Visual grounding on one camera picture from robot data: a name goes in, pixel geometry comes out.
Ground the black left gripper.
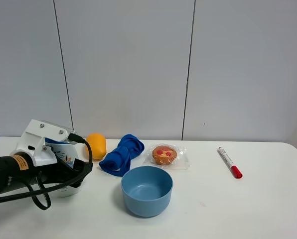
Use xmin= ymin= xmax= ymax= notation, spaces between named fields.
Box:
xmin=31 ymin=159 xmax=93 ymax=187

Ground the white bottle blue label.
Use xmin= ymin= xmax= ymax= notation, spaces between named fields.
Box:
xmin=45 ymin=138 xmax=82 ymax=198

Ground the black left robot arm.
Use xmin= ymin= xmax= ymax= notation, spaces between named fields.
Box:
xmin=0 ymin=154 xmax=92 ymax=194

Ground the orange plastic fruit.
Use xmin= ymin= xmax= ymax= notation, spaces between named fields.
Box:
xmin=86 ymin=133 xmax=107 ymax=160

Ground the blue rolled cloth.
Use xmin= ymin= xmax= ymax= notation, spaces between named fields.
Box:
xmin=99 ymin=134 xmax=145 ymax=177

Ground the blue plastic bowl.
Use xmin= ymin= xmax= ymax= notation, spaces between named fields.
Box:
xmin=121 ymin=166 xmax=173 ymax=218

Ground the wrapped muffin in plastic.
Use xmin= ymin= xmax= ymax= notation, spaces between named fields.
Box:
xmin=144 ymin=144 xmax=190 ymax=170

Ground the red capped white marker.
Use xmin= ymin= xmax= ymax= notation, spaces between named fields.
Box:
xmin=217 ymin=147 xmax=243 ymax=179

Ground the black camera cable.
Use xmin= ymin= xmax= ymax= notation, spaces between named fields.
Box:
xmin=0 ymin=125 xmax=94 ymax=211

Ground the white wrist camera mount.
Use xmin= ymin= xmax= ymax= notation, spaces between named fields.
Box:
xmin=11 ymin=119 xmax=75 ymax=167

